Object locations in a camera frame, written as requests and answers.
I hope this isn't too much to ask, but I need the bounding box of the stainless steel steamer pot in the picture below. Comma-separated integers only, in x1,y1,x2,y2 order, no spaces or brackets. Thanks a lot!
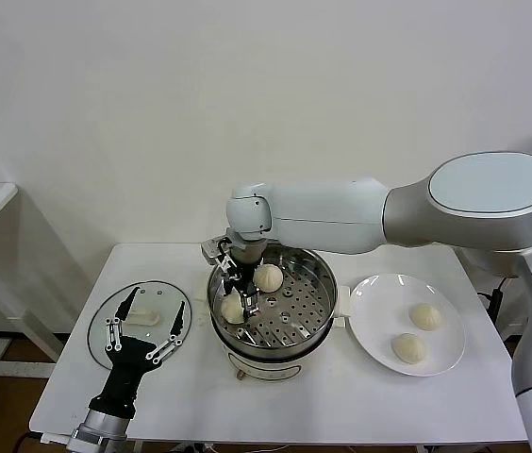
192,277,352,383

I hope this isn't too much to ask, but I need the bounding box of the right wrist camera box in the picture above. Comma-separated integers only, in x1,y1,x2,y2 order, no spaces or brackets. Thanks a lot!
199,238,229,265

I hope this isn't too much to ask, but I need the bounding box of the glass lid with white handle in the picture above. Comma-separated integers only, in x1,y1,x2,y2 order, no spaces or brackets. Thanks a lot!
86,280,194,372

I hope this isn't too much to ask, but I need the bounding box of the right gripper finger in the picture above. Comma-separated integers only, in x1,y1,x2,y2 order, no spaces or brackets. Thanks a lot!
241,290,262,325
221,263,239,296

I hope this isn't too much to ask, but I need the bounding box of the white steamed baozi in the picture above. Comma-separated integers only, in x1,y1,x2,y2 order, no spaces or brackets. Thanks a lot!
391,332,425,365
221,293,247,325
408,303,444,330
252,263,285,292

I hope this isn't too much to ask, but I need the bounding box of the perforated steel steamer basket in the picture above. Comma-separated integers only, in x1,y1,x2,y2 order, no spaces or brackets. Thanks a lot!
207,244,339,348

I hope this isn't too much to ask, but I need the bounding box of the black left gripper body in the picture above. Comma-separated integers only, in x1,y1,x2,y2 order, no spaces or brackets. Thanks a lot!
88,335,166,420

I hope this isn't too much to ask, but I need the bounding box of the black cable with white plug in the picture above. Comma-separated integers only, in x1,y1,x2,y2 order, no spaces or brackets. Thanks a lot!
477,276,507,341

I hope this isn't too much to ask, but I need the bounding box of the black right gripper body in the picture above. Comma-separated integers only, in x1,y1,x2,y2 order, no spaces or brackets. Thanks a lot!
221,243,267,296

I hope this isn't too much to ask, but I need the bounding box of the white round plate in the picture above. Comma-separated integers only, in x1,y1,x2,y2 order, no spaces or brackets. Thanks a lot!
349,273,466,378

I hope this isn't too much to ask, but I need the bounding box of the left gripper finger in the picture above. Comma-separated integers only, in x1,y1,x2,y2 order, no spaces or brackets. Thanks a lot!
145,300,187,365
104,285,141,353

